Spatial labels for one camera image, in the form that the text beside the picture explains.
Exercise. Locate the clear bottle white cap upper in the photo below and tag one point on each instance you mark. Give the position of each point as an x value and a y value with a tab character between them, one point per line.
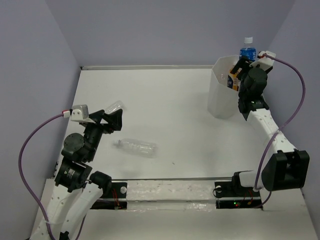
136	147

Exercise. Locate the aluminium back rail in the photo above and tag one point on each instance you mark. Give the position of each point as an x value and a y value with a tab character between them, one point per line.
142	67

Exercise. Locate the blue label water bottle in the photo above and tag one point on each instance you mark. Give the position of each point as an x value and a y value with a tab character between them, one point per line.
248	50

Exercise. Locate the clear capless bottle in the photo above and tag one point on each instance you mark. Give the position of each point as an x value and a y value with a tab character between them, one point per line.
114	107

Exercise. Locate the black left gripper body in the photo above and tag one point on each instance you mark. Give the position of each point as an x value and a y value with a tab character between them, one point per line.
94	132

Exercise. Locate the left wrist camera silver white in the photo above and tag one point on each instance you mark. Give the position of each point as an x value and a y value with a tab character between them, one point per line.
79	113

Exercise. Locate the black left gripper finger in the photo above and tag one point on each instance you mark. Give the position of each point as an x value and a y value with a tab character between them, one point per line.
113	120
97	116

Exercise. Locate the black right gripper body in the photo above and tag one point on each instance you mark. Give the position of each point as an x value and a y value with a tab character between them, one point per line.
246	74

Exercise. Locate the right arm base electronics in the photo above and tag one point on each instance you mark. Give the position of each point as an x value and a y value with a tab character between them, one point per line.
230	197

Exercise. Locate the white front cover board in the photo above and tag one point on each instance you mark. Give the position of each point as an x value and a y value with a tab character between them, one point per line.
284	217

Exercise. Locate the orange juice bottle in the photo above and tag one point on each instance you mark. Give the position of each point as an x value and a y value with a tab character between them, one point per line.
232	80

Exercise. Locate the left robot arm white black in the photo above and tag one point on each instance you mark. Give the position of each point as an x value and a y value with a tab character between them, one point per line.
76	187

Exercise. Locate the white octagonal bin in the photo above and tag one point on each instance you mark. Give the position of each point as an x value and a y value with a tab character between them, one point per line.
222	101

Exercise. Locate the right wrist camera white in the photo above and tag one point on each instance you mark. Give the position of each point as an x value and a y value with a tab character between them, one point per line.
265	61

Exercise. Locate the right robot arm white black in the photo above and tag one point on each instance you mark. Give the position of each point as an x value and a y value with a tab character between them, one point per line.
282	166

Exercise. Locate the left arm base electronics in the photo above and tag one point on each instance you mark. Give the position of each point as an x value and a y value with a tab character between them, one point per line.
115	199

